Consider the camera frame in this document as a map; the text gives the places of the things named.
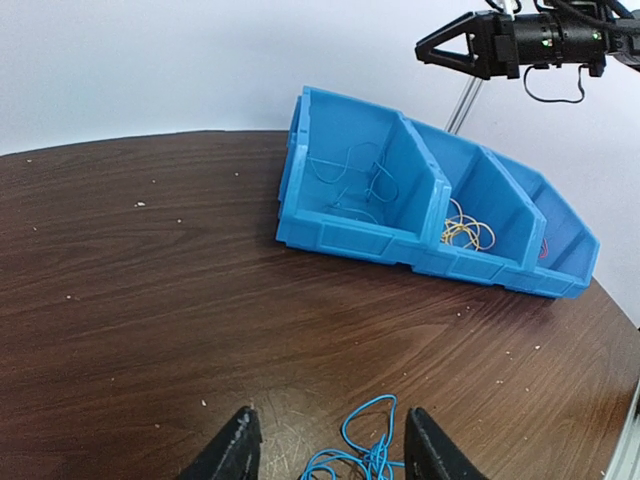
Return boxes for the blue bin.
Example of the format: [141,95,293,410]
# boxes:
[412,121,546,290]
[496,154,600,299]
[276,86,450,266]

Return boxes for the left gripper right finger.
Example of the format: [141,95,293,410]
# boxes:
[404,407,488,480]

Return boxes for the blue bin near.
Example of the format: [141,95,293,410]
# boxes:
[496,154,600,299]

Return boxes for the blue bin middle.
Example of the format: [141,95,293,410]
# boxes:
[412,121,546,290]

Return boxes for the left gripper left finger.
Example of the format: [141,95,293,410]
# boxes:
[177,406,262,480]

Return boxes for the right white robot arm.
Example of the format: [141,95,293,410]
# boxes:
[415,1,639,80]

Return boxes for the front aluminium rail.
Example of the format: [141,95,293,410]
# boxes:
[603,385,640,480]

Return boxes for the blue bin far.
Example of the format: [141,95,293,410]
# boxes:
[276,86,450,266]

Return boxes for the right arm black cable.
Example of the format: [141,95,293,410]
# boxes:
[522,0,640,105]

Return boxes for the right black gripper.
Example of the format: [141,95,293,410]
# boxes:
[415,12,520,80]

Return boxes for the yellow cable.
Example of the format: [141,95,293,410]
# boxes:
[439,199,497,251]

